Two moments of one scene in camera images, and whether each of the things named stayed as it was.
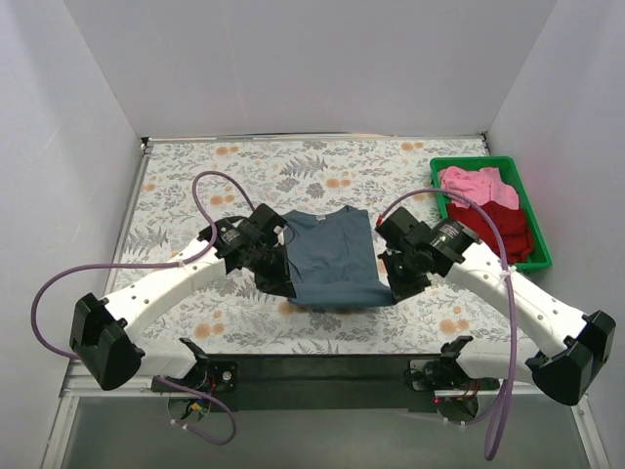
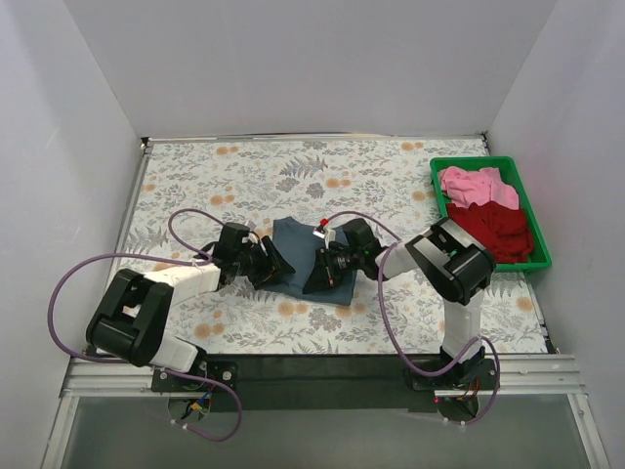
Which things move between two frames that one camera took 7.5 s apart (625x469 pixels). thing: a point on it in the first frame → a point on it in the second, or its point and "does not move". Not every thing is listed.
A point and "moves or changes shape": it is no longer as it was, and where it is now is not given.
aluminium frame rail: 67,391 does not move
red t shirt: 512,223 does not move
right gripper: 404,279 → 325,267
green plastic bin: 539,256 does not move
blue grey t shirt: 333,259 moves or changes shape
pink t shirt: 482,185 does not move
